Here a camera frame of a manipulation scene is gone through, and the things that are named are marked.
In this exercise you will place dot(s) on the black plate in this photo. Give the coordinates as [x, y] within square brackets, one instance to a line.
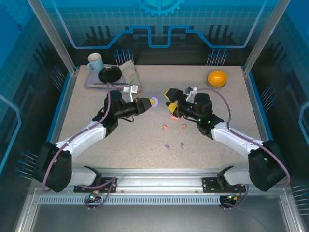
[109, 74]

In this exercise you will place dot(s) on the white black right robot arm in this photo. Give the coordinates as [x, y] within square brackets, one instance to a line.
[231, 137]

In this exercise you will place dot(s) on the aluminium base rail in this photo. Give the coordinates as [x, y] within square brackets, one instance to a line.
[157, 178]

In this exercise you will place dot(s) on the aluminium frame post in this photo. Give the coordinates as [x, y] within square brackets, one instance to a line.
[262, 36]
[55, 36]

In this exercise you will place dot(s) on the light blue mug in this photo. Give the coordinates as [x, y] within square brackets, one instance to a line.
[95, 61]

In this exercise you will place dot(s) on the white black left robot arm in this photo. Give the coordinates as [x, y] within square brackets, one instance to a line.
[82, 137]

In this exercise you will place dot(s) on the power connector with light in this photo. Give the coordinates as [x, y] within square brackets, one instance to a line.
[93, 196]
[233, 197]

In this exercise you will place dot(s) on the purple earbud charging case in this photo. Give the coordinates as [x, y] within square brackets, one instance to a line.
[157, 102]

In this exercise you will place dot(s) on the beige folded cloth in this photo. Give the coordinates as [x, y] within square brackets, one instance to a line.
[130, 75]

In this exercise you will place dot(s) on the pink earbud charging case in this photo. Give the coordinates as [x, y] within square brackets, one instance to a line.
[174, 118]

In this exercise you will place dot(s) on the lavender tray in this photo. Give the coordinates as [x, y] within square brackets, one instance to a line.
[93, 78]

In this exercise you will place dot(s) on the orange bowl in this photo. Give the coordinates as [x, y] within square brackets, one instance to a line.
[216, 77]

